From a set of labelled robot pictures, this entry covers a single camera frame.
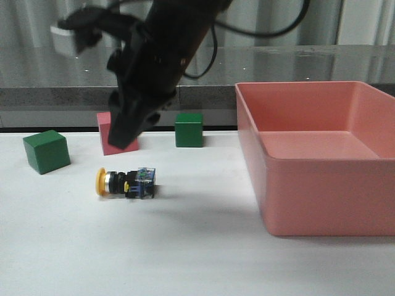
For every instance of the yellow push button switch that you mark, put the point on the yellow push button switch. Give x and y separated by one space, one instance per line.
135 184

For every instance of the pink wooden cube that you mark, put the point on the pink wooden cube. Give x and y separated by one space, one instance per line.
103 120

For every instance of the right green wooden cube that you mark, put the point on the right green wooden cube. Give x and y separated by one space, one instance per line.
189 130

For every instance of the grey stone ledge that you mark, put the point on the grey stone ledge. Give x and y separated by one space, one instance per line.
43 89

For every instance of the green wooden cube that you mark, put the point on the green wooden cube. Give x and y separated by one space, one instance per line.
189 130
47 151

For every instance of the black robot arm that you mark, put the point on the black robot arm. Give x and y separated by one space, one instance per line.
173 16

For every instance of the pink plastic bin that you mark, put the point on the pink plastic bin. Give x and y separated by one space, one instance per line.
320 156

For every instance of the grey curtain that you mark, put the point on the grey curtain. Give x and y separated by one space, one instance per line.
27 23

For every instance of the left green wooden cube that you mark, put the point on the left green wooden cube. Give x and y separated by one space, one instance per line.
47 151

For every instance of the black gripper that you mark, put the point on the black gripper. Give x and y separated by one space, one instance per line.
147 69

